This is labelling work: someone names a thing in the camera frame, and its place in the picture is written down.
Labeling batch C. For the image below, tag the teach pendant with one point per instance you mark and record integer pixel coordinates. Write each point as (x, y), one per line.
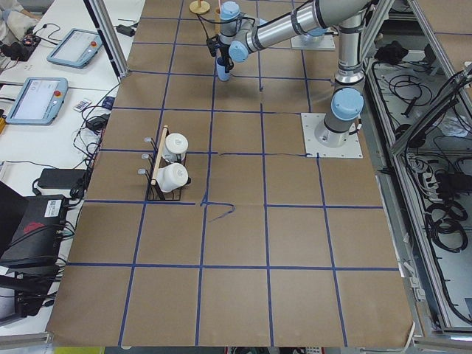
(76, 49)
(39, 101)

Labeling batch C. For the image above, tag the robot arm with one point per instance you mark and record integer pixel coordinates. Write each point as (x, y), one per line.
(306, 27)

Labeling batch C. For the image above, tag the white mug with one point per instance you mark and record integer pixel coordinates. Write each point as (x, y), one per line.
(172, 177)
(175, 148)

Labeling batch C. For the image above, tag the blue plastic cup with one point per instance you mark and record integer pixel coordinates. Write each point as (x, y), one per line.
(223, 75)

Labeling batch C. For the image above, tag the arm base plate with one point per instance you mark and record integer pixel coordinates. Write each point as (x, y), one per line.
(315, 43)
(323, 143)

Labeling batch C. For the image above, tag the bamboo cylinder holder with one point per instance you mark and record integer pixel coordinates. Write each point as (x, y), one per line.
(217, 20)

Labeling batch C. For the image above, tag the black power adapter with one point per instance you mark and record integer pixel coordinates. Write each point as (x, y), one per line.
(126, 30)

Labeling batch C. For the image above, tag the small remote control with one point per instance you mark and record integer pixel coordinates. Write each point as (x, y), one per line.
(82, 105)

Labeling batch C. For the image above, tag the black power brick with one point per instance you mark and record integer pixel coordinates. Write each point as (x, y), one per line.
(58, 179)

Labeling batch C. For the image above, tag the white mug left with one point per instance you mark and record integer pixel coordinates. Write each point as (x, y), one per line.
(172, 177)

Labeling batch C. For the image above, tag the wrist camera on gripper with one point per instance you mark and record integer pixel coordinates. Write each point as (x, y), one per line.
(213, 45)

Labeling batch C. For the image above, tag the white mug right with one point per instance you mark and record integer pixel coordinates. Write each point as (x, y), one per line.
(175, 148)

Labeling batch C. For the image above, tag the teach pendant near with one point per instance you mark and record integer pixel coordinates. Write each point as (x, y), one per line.
(39, 101)

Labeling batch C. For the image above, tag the teach pendant far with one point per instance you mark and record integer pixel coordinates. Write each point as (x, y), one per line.
(76, 49)

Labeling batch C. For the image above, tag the aluminium frame post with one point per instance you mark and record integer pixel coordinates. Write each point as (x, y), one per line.
(102, 23)

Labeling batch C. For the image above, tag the black computer box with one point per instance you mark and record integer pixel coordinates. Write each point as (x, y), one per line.
(30, 228)

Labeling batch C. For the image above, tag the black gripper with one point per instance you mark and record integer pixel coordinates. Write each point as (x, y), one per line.
(223, 54)

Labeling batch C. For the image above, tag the black wire mug rack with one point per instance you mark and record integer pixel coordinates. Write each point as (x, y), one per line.
(155, 162)

